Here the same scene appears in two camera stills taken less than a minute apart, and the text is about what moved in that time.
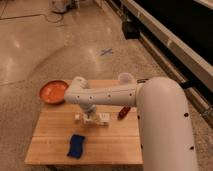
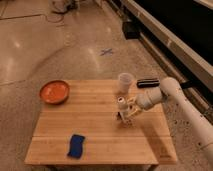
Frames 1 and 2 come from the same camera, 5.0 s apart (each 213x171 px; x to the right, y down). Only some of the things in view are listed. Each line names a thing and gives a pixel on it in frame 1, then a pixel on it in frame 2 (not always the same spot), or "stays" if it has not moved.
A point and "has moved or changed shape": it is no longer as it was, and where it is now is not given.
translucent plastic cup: (125, 78) stays
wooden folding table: (59, 139) stays
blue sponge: (76, 144) stays
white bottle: (100, 118) has moved or changed shape
